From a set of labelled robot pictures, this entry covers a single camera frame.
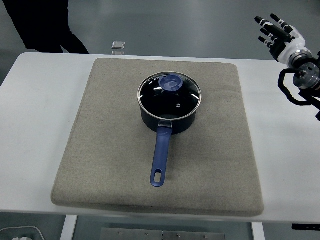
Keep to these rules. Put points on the grey metal plate with screws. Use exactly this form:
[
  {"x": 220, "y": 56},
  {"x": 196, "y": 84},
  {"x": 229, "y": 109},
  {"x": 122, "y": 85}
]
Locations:
[{"x": 162, "y": 235}]

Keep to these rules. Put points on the beige fabric mat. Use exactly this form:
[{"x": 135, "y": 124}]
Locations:
[{"x": 112, "y": 150}]

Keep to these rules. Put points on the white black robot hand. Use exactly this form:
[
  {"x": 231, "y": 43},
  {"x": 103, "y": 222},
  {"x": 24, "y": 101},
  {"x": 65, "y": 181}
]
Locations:
[{"x": 291, "y": 42}]

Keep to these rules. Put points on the glass pot lid blue knob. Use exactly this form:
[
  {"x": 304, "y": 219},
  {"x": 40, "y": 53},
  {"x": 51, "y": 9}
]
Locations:
[{"x": 171, "y": 83}]

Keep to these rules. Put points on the black flat bar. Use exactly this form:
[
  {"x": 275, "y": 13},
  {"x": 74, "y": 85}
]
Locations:
[{"x": 306, "y": 227}]

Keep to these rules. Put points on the person in dark trousers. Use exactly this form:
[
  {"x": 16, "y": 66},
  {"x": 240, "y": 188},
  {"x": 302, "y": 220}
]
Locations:
[{"x": 47, "y": 27}]

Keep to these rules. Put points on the silver floor plate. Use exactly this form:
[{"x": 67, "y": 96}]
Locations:
[
  {"x": 118, "y": 44},
  {"x": 118, "y": 53}
]

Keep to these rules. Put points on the white table leg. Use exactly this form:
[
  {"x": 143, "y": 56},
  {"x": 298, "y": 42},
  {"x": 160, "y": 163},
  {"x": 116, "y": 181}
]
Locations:
[
  {"x": 258, "y": 231},
  {"x": 68, "y": 228}
]

